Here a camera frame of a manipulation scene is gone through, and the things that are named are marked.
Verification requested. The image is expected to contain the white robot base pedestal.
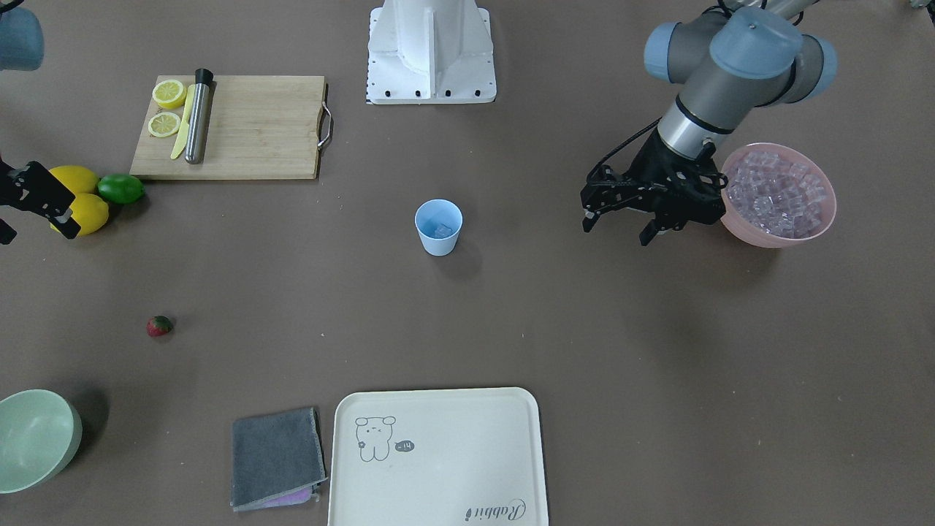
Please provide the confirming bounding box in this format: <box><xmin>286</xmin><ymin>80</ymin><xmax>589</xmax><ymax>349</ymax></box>
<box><xmin>365</xmin><ymin>1</ymin><xmax>497</xmax><ymax>104</ymax></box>

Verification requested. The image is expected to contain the grey folded cloth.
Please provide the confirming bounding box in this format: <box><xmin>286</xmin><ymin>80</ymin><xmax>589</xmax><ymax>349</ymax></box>
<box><xmin>229</xmin><ymin>407</ymin><xmax>327</xmax><ymax>512</ymax></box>

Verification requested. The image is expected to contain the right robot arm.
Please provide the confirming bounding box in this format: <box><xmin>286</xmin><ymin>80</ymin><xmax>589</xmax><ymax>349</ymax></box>
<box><xmin>1</xmin><ymin>1</ymin><xmax>80</xmax><ymax>239</ymax></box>

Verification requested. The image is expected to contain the blue plastic cup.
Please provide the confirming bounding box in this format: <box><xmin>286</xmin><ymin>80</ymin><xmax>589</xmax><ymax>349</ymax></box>
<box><xmin>414</xmin><ymin>199</ymin><xmax>464</xmax><ymax>256</ymax></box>

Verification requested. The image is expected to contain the cream rabbit tray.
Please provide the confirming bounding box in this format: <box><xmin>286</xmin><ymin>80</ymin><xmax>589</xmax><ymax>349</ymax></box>
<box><xmin>328</xmin><ymin>386</ymin><xmax>550</xmax><ymax>525</ymax></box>

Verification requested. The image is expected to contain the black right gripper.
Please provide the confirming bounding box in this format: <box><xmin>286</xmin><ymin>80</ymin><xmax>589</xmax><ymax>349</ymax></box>
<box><xmin>0</xmin><ymin>161</ymin><xmax>81</xmax><ymax>245</ymax></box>

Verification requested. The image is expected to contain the red strawberry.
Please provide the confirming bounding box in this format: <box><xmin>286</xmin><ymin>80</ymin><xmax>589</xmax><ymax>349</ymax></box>
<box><xmin>145</xmin><ymin>314</ymin><xmax>175</xmax><ymax>338</ymax></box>

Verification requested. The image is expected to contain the green ceramic bowl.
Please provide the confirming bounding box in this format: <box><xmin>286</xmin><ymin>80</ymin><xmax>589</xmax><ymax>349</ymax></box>
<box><xmin>1</xmin><ymin>389</ymin><xmax>83</xmax><ymax>494</ymax></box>

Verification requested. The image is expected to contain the steel muddler bar tool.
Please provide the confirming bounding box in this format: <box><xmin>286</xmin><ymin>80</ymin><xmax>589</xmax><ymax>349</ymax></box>
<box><xmin>184</xmin><ymin>69</ymin><xmax>214</xmax><ymax>164</ymax></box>

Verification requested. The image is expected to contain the yellow lemon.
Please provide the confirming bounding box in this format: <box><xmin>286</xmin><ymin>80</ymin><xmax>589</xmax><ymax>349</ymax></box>
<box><xmin>49</xmin><ymin>164</ymin><xmax>99</xmax><ymax>196</ymax></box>
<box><xmin>69</xmin><ymin>193</ymin><xmax>110</xmax><ymax>237</ymax></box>

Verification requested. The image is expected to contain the wooden cutting board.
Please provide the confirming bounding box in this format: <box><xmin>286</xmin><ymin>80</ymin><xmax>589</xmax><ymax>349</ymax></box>
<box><xmin>129</xmin><ymin>75</ymin><xmax>333</xmax><ymax>182</ymax></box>

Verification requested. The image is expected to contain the lemon half slice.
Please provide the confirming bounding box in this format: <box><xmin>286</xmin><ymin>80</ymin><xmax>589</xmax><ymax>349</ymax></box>
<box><xmin>151</xmin><ymin>79</ymin><xmax>188</xmax><ymax>110</ymax></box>
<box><xmin>147</xmin><ymin>111</ymin><xmax>183</xmax><ymax>139</ymax></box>

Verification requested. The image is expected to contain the yellow plastic knife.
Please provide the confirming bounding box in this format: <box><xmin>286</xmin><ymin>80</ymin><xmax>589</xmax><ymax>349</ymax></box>
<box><xmin>170</xmin><ymin>84</ymin><xmax>196</xmax><ymax>160</ymax></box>

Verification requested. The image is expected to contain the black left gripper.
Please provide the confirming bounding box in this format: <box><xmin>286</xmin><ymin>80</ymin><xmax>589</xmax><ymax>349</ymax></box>
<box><xmin>581</xmin><ymin>131</ymin><xmax>728</xmax><ymax>246</ymax></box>

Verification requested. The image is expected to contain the green lime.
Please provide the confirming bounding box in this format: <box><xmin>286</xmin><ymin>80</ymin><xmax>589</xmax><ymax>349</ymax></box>
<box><xmin>96</xmin><ymin>173</ymin><xmax>145</xmax><ymax>205</ymax></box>

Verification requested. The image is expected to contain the pink bowl of ice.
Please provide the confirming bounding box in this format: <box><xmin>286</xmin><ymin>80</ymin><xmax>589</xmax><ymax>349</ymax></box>
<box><xmin>721</xmin><ymin>142</ymin><xmax>837</xmax><ymax>248</ymax></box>

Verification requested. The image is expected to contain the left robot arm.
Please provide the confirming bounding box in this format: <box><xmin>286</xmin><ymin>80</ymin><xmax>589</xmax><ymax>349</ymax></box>
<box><xmin>580</xmin><ymin>1</ymin><xmax>839</xmax><ymax>245</ymax></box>

